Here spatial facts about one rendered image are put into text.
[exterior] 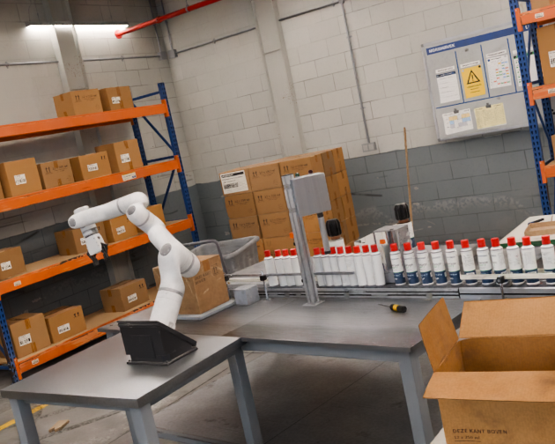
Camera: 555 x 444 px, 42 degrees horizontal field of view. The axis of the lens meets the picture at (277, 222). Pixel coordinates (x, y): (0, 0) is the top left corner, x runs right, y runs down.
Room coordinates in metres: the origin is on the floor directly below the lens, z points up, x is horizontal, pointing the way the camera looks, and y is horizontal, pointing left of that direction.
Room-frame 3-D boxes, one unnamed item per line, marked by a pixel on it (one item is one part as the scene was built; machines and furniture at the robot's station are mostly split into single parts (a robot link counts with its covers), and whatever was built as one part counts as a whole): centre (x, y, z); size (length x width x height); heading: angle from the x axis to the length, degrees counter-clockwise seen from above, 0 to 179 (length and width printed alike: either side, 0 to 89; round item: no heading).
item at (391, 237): (3.53, -0.53, 1.01); 0.14 x 0.13 x 0.26; 47
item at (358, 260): (3.56, -0.36, 0.98); 0.05 x 0.05 x 0.20
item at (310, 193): (3.61, -0.18, 1.38); 0.17 x 0.10 x 0.19; 102
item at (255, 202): (7.71, -0.17, 0.70); 1.20 x 0.82 x 1.39; 60
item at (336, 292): (3.75, -0.16, 0.85); 1.65 x 0.11 x 0.05; 47
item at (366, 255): (3.53, -0.40, 0.98); 0.05 x 0.05 x 0.20
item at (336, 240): (4.00, -0.30, 1.03); 0.09 x 0.09 x 0.30
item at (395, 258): (3.41, -0.52, 0.98); 0.05 x 0.05 x 0.20
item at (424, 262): (3.31, -0.63, 0.98); 0.05 x 0.05 x 0.20
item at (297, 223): (3.61, -0.10, 1.16); 0.04 x 0.04 x 0.67; 47
